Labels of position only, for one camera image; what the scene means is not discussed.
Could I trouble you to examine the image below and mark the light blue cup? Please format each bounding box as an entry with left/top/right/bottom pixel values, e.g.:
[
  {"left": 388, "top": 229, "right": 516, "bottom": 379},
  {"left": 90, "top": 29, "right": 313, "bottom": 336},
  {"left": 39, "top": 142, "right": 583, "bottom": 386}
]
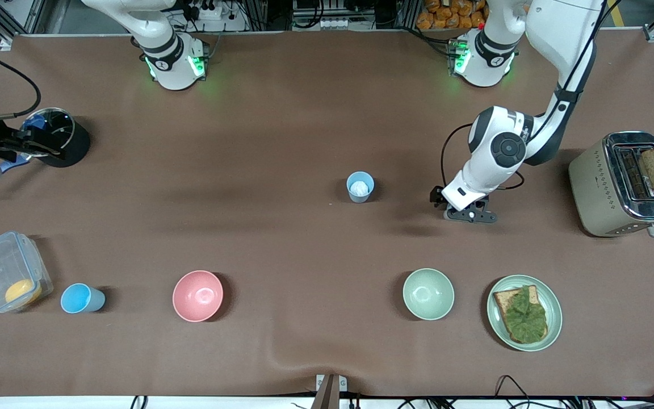
[
  {"left": 60, "top": 283, "right": 106, "bottom": 314},
  {"left": 346, "top": 171, "right": 375, "bottom": 204}
]

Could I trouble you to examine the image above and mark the glass pot lid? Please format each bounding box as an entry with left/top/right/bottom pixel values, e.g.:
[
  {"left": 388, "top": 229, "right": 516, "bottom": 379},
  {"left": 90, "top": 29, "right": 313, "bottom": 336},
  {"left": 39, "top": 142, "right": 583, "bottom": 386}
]
[{"left": 22, "top": 108, "right": 75, "bottom": 149}]

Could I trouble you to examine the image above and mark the black pot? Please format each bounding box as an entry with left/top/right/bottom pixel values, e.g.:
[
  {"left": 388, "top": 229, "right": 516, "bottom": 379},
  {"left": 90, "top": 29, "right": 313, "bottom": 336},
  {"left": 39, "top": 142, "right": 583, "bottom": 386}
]
[{"left": 20, "top": 107, "right": 91, "bottom": 168}]

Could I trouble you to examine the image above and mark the blue kitchen utensil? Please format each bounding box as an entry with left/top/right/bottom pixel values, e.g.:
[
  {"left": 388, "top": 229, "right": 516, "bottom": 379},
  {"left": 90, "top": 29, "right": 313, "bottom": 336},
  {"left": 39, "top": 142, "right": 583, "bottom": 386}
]
[{"left": 0, "top": 114, "right": 48, "bottom": 195}]

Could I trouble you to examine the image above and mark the toast slice under lettuce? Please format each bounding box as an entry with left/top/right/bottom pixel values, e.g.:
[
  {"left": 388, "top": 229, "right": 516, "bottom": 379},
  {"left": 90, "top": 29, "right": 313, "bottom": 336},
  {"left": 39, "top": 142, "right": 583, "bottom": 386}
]
[{"left": 493, "top": 285, "right": 549, "bottom": 344}]

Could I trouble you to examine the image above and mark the pale green bowl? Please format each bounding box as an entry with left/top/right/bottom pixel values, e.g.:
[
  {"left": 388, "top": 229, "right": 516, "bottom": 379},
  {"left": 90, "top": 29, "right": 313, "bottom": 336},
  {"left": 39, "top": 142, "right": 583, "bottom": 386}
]
[{"left": 402, "top": 268, "right": 455, "bottom": 321}]

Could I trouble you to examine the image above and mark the pale green plate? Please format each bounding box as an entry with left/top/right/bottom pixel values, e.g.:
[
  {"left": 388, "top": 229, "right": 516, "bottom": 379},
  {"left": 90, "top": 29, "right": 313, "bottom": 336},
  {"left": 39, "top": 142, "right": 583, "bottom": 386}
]
[{"left": 487, "top": 275, "right": 563, "bottom": 352}]

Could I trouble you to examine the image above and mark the green lettuce leaf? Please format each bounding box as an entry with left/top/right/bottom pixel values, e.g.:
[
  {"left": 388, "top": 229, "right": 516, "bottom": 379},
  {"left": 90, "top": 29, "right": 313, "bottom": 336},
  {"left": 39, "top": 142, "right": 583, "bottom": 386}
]
[{"left": 500, "top": 286, "right": 548, "bottom": 343}]

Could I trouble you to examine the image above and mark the beige chrome toaster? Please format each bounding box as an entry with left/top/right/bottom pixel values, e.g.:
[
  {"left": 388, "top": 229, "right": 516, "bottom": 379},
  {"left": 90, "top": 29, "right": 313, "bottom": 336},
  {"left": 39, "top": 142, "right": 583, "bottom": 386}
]
[{"left": 568, "top": 131, "right": 654, "bottom": 238}]

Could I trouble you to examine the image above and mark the yellow orange round fruit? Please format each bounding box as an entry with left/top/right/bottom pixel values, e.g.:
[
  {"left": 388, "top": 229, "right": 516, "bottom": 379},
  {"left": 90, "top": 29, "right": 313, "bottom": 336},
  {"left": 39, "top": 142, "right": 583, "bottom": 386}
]
[{"left": 5, "top": 278, "right": 43, "bottom": 306}]

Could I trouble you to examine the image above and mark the brown table cloth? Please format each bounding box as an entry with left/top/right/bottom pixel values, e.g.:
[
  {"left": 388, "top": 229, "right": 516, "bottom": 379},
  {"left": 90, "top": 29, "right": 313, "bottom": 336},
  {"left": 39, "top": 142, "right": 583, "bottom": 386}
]
[{"left": 0, "top": 31, "right": 654, "bottom": 398}]

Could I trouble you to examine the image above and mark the orange snack packets pile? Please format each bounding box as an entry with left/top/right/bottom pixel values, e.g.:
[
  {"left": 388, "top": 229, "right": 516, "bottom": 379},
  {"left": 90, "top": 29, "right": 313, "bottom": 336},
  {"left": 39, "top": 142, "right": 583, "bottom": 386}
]
[{"left": 416, "top": 0, "right": 487, "bottom": 30}]

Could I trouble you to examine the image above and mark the pink bowl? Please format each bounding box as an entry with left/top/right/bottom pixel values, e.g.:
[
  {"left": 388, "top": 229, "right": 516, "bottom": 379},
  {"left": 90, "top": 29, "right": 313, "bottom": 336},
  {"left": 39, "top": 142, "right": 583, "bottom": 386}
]
[{"left": 172, "top": 270, "right": 224, "bottom": 323}]

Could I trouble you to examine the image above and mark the white power strip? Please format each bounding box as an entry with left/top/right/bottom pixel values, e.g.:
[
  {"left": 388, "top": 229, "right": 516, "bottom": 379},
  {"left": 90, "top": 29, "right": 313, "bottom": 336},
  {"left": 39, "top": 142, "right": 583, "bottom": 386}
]
[{"left": 182, "top": 0, "right": 225, "bottom": 20}]

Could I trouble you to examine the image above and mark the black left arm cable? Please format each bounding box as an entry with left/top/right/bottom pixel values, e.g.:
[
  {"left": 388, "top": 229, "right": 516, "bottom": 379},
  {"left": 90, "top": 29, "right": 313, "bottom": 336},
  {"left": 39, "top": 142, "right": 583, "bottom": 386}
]
[{"left": 439, "top": 0, "right": 626, "bottom": 191}]

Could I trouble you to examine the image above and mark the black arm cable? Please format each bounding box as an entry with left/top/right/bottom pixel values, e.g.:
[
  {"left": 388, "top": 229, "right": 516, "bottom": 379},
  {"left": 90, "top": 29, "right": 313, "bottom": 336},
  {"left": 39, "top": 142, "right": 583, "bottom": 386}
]
[
  {"left": 0, "top": 56, "right": 41, "bottom": 123},
  {"left": 439, "top": 0, "right": 626, "bottom": 191}
]

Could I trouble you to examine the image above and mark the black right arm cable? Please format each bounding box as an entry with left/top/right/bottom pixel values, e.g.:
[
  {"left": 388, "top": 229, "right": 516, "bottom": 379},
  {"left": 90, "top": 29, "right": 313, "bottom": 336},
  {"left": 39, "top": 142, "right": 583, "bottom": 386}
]
[{"left": 0, "top": 56, "right": 41, "bottom": 123}]

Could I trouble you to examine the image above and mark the black looped cable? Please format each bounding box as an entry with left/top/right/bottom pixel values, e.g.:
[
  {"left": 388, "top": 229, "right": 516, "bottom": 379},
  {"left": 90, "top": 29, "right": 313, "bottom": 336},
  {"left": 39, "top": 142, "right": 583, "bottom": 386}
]
[{"left": 494, "top": 375, "right": 532, "bottom": 409}]

